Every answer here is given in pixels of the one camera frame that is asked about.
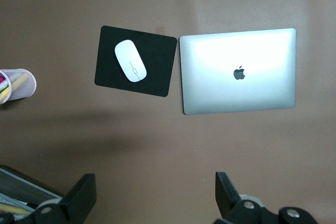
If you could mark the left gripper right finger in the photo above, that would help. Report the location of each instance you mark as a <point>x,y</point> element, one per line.
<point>228,197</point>

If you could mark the white computer mouse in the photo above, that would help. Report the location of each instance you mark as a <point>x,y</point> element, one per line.
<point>130,61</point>

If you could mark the pink mesh pen cup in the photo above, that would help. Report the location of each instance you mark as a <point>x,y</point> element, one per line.
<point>30,86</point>

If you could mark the beige pencil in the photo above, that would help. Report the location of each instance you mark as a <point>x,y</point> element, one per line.
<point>21,81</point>

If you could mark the silver laptop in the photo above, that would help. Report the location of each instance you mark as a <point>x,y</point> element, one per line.
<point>210,90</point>

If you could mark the black mesh desk tray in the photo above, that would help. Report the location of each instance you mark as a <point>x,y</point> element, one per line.
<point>26,190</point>

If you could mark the yellow highlighter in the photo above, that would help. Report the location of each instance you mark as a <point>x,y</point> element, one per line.
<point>15,207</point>

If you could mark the pink highlighter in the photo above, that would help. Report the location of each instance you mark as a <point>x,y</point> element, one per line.
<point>2,79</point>

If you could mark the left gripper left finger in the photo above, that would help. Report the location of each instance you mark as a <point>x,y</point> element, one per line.
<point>78,197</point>

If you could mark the black mouse pad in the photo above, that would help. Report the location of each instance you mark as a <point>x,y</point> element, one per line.
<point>157,82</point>

